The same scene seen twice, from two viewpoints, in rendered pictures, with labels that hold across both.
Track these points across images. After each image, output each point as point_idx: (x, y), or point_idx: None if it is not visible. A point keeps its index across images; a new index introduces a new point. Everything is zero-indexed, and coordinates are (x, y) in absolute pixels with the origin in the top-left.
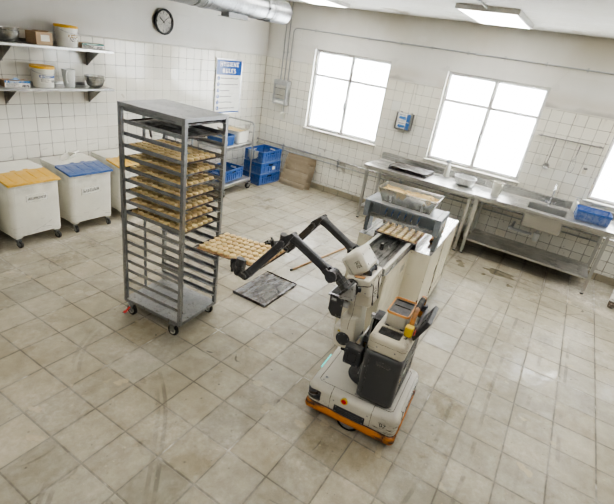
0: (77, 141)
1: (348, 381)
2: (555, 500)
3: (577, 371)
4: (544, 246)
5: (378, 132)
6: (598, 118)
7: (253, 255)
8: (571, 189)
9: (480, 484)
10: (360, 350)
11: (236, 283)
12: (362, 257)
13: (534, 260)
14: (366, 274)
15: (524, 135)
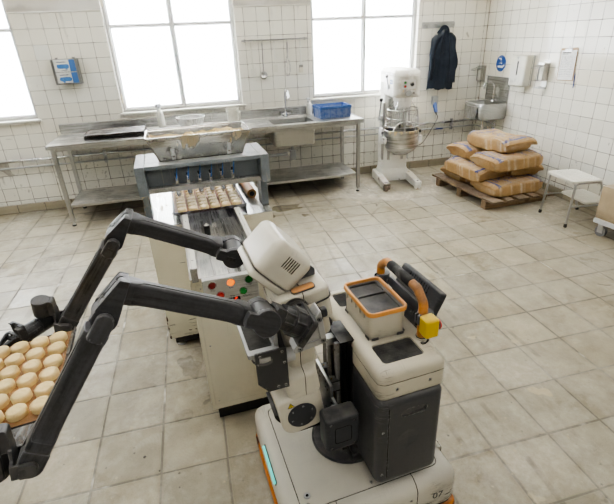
0: None
1: (339, 470)
2: (590, 399)
3: (439, 258)
4: (297, 163)
5: (35, 99)
6: (290, 6)
7: (3, 392)
8: (297, 92)
9: (546, 450)
10: (354, 412)
11: None
12: (291, 247)
13: (306, 178)
14: (304, 276)
15: (225, 47)
